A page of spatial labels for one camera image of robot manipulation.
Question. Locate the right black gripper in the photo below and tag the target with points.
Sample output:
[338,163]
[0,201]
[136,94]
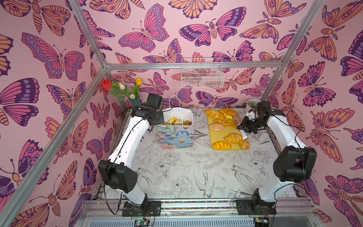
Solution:
[249,126]

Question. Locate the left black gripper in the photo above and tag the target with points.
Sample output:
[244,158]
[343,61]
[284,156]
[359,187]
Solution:
[161,120]

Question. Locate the floral white paper bag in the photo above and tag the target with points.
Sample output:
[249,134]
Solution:
[177,135]

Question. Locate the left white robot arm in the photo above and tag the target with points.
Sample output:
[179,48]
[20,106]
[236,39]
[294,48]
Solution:
[116,172]

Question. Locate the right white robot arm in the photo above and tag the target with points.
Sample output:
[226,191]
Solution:
[294,164]

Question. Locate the small oval bread roll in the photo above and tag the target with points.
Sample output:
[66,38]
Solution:
[244,144]

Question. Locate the braided bread on tray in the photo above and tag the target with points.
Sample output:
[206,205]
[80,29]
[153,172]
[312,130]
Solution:
[225,122]

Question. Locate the yellow bread tray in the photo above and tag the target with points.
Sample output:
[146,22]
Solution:
[216,136]

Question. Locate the yellow glazed bread loaf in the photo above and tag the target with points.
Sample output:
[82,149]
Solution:
[221,145]

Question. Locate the croissant on tray front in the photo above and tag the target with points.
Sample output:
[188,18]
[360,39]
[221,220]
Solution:
[234,138]

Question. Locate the white pot with succulent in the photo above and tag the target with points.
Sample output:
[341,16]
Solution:
[252,104]

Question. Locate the flat round sugared pastry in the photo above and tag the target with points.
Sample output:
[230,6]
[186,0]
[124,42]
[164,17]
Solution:
[216,127]

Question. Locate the glass vase with flowers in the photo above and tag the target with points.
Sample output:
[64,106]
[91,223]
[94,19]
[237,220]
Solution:
[121,91]

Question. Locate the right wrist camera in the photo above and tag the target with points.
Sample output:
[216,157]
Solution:
[251,114]

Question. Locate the white wire basket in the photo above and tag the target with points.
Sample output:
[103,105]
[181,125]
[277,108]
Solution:
[202,75]

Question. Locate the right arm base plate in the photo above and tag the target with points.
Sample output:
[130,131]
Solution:
[255,207]

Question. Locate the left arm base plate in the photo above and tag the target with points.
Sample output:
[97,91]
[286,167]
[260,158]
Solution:
[151,208]

